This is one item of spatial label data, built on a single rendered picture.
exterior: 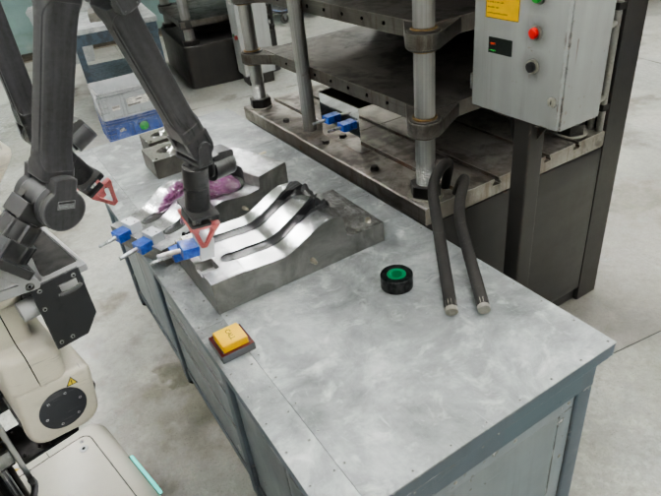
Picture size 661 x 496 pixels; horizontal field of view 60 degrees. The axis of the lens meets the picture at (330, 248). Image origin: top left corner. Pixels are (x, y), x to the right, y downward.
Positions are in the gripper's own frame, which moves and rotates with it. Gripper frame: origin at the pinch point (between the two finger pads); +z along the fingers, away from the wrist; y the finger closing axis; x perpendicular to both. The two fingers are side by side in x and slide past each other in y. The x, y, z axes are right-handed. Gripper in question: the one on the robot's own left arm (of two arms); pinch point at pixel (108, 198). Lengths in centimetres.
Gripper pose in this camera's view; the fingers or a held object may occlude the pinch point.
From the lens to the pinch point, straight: 166.8
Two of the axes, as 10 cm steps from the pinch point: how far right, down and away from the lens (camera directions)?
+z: 4.0, 5.5, 7.3
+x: -5.9, 7.7, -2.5
